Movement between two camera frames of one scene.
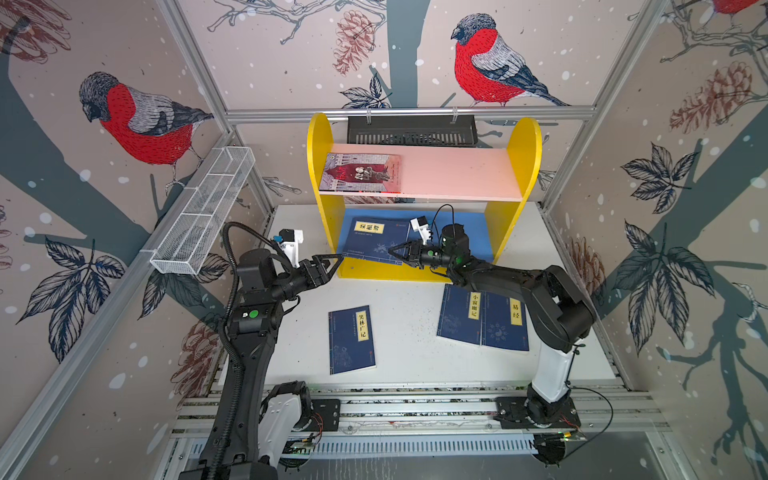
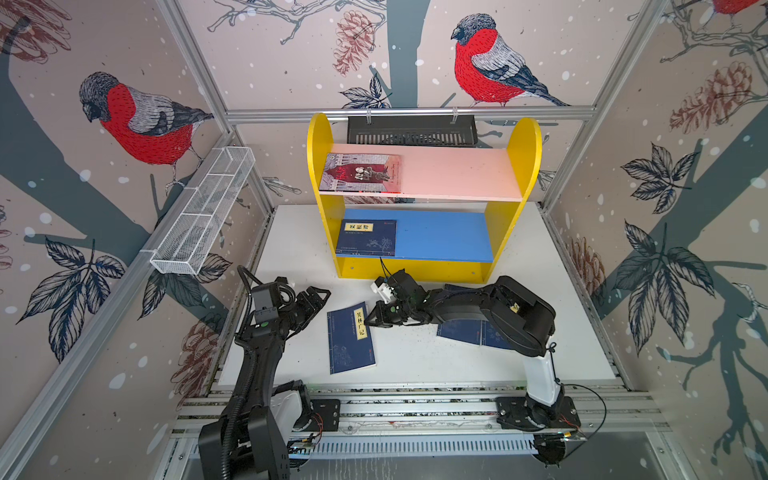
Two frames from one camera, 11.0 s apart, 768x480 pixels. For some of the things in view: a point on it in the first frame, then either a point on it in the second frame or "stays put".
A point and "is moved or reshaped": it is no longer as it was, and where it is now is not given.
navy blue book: (372, 238) is moved or reshaped
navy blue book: (351, 340) stays put
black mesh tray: (445, 131) stays put
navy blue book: (461, 314) stays put
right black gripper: (417, 256) → (384, 316)
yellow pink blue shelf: (374, 200) stays put
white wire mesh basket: (186, 246) stays put
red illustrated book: (362, 173) stays put
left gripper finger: (326, 264) → (318, 296)
